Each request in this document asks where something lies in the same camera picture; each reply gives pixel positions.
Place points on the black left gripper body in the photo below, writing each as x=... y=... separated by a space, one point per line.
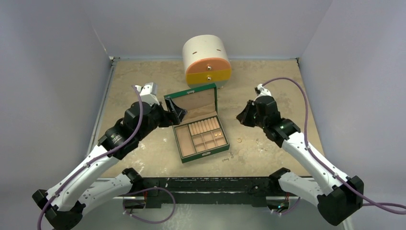
x=158 y=117

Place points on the white drawer cabinet orange yellow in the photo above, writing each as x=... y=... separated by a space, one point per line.
x=205 y=61

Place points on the small silver earring pair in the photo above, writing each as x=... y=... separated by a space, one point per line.
x=229 y=157

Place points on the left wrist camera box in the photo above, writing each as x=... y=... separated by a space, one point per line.
x=148 y=93

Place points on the green jewelry tray insert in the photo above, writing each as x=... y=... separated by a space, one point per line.
x=196 y=139

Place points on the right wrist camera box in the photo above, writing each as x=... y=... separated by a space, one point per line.
x=261 y=91

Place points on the green jewelry box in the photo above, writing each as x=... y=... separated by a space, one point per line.
x=200 y=103

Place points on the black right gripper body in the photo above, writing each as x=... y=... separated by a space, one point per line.
x=251 y=112

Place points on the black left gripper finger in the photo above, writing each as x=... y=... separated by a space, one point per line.
x=179 y=113
x=171 y=111

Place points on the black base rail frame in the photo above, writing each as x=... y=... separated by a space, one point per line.
x=253 y=191

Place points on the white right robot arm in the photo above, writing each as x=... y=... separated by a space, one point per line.
x=333 y=192

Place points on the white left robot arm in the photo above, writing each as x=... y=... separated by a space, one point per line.
x=65 y=204

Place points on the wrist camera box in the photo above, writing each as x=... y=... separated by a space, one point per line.
x=261 y=91
x=148 y=93

